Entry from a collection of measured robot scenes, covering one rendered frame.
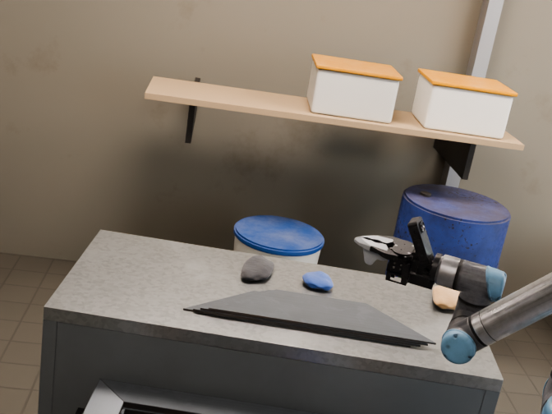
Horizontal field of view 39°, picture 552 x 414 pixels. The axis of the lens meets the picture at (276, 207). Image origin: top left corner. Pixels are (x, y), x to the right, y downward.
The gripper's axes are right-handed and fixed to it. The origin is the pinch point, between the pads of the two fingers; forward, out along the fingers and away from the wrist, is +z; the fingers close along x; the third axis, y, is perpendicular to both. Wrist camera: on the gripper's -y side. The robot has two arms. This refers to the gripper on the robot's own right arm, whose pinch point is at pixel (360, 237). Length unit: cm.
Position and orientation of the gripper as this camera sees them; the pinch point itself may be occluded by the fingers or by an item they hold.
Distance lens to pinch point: 189.2
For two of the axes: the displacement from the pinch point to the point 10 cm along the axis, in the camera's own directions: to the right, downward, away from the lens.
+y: -0.9, 8.9, 4.5
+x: 4.0, -3.8, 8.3
